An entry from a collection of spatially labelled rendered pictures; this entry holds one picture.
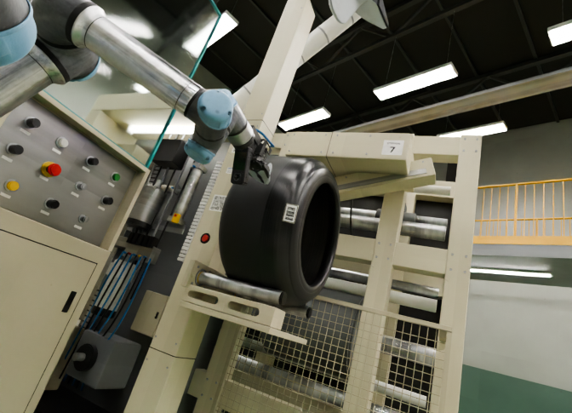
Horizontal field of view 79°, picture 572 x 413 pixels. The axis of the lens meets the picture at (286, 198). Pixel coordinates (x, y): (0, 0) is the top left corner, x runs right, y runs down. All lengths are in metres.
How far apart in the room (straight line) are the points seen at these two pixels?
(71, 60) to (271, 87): 1.00
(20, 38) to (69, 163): 1.11
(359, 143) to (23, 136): 1.31
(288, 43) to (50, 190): 1.27
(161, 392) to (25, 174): 0.85
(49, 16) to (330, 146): 1.24
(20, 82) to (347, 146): 1.27
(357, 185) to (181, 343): 1.05
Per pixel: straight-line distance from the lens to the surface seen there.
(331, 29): 2.42
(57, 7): 0.90
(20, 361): 1.47
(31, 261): 1.37
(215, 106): 0.76
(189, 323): 1.40
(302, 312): 1.41
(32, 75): 0.99
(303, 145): 1.80
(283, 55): 1.89
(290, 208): 1.10
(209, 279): 1.29
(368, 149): 1.69
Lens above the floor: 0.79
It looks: 21 degrees up
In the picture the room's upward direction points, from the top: 17 degrees clockwise
